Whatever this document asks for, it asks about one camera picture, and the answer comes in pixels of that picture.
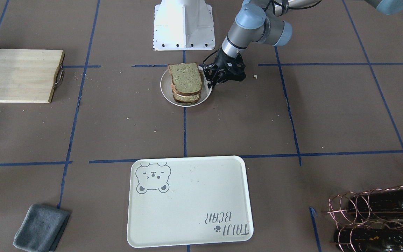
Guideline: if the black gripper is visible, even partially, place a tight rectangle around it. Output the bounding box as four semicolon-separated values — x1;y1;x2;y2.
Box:
203;48;246;88

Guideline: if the cream round plate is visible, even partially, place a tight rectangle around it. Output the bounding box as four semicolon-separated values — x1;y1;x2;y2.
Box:
160;66;214;107

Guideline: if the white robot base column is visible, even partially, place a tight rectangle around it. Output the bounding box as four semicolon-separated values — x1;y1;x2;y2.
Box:
153;0;215;51

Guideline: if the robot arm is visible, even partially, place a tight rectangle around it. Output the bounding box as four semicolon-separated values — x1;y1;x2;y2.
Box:
202;0;320;88

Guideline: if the cream bear serving tray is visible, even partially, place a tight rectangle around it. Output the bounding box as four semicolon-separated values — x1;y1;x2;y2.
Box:
126;156;254;248

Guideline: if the bottom bread with egg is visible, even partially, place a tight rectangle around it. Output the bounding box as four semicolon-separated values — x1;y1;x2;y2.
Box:
172;89;202;104

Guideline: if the dark green wine bottle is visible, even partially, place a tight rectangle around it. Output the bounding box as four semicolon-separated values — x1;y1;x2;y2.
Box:
333;228;403;252
348;189;403;220

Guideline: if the wooden cutting board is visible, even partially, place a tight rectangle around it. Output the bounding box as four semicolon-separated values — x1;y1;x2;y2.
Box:
0;48;65;103

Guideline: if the folded grey cloth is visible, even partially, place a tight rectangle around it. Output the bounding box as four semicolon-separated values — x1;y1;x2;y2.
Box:
13;204;70;252

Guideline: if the copper wire bottle rack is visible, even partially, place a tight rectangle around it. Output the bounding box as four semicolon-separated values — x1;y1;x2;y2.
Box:
327;185;403;252

